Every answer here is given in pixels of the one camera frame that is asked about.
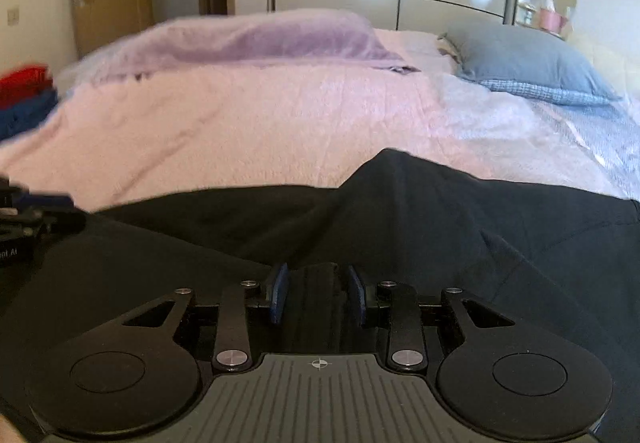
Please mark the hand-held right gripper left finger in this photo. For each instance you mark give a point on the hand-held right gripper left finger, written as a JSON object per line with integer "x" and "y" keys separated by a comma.
{"x": 277, "y": 293}

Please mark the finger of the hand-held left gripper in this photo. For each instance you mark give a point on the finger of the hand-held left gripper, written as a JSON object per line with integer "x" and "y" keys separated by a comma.
{"x": 45, "y": 200}
{"x": 50, "y": 222}

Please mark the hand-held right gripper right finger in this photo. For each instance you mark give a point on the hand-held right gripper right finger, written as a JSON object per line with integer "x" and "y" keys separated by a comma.
{"x": 356, "y": 295}

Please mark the black pants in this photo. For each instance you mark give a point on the black pants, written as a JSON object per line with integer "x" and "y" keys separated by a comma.
{"x": 450, "y": 233}

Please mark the blue cloth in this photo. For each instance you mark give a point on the blue cloth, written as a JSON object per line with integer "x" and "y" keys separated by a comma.
{"x": 25, "y": 118}

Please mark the red cloth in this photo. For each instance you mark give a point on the red cloth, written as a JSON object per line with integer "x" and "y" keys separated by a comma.
{"x": 22, "y": 83}

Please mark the purple fuzzy blanket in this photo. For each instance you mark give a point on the purple fuzzy blanket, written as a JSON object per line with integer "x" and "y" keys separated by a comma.
{"x": 260, "y": 38}

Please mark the grey pillow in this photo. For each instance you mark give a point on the grey pillow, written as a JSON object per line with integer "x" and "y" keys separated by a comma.
{"x": 525, "y": 58}

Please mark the pink box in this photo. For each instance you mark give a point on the pink box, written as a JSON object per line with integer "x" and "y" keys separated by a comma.
{"x": 551, "y": 18}

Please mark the white padded headboard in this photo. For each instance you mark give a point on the white padded headboard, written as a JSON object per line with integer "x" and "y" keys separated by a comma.
{"x": 610, "y": 63}

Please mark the beige wall socket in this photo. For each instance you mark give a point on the beige wall socket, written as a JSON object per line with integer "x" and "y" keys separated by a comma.
{"x": 13, "y": 15}

